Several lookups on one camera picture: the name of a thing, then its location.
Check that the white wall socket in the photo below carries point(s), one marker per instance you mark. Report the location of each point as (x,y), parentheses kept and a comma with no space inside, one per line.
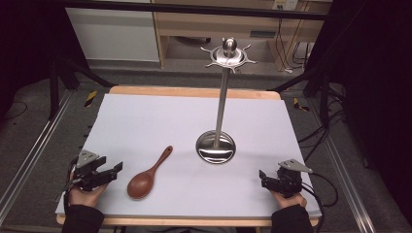
(285,4)

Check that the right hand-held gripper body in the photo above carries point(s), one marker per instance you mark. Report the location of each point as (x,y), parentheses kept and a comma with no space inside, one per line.
(288,181)

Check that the person's right hand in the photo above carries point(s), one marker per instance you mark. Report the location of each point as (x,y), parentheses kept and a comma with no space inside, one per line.
(291,201)

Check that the metal floor rail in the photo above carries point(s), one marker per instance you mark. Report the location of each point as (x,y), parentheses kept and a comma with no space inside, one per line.
(35,145)
(346,181)

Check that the light wooden desk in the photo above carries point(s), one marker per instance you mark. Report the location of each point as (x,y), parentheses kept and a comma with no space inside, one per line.
(213,24)

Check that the person's left hand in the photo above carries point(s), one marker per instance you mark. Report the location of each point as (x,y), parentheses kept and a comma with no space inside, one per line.
(85,197)

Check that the steel utensil hanging stand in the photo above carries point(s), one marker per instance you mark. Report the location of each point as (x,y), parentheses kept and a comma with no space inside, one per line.
(222,106)

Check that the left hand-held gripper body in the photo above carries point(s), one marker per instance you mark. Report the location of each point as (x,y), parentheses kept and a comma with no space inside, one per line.
(89,176)

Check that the white cabinet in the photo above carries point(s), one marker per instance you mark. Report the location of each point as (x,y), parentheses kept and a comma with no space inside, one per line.
(113,32)

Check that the brown wooden spoon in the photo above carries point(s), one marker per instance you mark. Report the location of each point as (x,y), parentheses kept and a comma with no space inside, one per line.
(141,184)

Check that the black horizontal frame bar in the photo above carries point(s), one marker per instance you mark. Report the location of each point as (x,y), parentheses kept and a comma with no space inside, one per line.
(194,9)

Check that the yellow black striped tape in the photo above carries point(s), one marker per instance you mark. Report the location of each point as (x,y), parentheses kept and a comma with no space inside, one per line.
(91,98)
(300,105)

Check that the white table mat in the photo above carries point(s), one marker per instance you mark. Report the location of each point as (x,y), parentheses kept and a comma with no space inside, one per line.
(168,129)

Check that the dark curtain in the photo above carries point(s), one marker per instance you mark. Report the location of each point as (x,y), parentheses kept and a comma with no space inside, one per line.
(22,48)
(379,97)

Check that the black metal stand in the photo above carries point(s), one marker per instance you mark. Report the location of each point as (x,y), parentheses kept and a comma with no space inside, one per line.
(54,87)
(324,97)

